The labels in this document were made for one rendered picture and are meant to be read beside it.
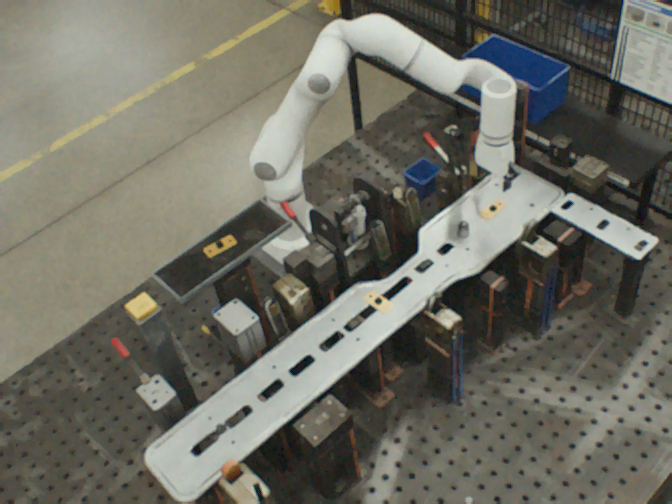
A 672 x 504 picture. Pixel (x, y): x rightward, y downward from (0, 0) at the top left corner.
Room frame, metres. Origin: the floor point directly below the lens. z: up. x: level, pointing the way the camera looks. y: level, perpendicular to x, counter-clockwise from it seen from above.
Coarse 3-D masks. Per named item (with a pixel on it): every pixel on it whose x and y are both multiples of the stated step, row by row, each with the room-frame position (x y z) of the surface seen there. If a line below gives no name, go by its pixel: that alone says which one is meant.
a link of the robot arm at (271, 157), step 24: (336, 48) 1.74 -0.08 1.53; (312, 72) 1.67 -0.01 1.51; (336, 72) 1.67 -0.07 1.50; (288, 96) 1.79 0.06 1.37; (312, 96) 1.68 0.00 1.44; (288, 120) 1.77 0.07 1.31; (312, 120) 1.78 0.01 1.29; (264, 144) 1.77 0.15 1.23; (288, 144) 1.76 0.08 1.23; (264, 168) 1.75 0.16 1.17; (288, 168) 1.76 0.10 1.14
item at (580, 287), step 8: (584, 240) 1.51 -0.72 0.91; (584, 248) 1.52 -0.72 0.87; (584, 256) 1.52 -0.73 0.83; (576, 264) 1.51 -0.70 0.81; (584, 264) 1.53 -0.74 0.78; (576, 272) 1.50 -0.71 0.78; (576, 280) 1.51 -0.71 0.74; (584, 280) 1.53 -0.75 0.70; (576, 288) 1.50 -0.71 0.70; (584, 288) 1.50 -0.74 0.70
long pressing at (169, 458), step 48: (480, 192) 1.68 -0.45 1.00; (528, 192) 1.65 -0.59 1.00; (432, 240) 1.52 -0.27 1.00; (480, 240) 1.49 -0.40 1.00; (384, 288) 1.37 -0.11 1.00; (432, 288) 1.35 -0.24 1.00; (288, 336) 1.26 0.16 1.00; (384, 336) 1.22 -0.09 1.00; (240, 384) 1.14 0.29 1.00; (288, 384) 1.12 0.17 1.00; (192, 432) 1.02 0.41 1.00; (240, 432) 1.00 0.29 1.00; (192, 480) 0.90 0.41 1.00
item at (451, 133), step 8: (448, 128) 1.74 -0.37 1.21; (456, 128) 1.73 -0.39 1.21; (448, 136) 1.72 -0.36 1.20; (456, 136) 1.70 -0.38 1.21; (448, 144) 1.72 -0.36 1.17; (456, 144) 1.73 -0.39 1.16; (448, 152) 1.72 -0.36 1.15; (456, 152) 1.73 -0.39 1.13; (448, 160) 1.72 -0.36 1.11; (456, 160) 1.72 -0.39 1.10; (456, 176) 1.70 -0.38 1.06
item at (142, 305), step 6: (144, 294) 1.35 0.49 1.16; (132, 300) 1.33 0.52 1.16; (138, 300) 1.33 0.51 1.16; (144, 300) 1.33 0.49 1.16; (150, 300) 1.32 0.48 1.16; (126, 306) 1.32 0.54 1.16; (132, 306) 1.31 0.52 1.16; (138, 306) 1.31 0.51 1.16; (144, 306) 1.31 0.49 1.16; (150, 306) 1.30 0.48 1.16; (156, 306) 1.30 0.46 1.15; (132, 312) 1.29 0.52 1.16; (138, 312) 1.29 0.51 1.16; (144, 312) 1.29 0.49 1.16; (138, 318) 1.27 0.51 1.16
